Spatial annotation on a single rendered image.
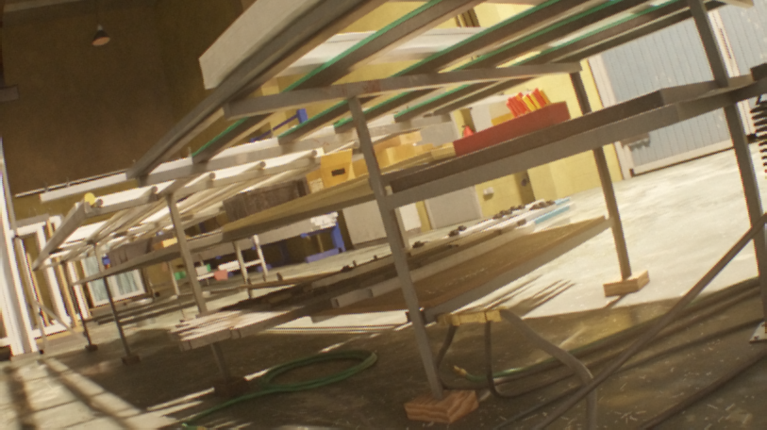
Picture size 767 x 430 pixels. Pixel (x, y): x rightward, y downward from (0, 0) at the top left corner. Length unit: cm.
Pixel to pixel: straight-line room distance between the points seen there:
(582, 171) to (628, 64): 167
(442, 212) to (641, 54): 446
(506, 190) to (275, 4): 846
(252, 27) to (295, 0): 15
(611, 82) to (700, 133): 143
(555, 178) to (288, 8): 748
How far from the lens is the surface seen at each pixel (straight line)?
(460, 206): 1003
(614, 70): 801
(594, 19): 163
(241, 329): 180
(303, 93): 144
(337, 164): 282
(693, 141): 760
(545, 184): 845
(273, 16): 109
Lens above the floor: 53
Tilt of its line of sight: 2 degrees up
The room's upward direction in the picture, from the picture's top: 16 degrees counter-clockwise
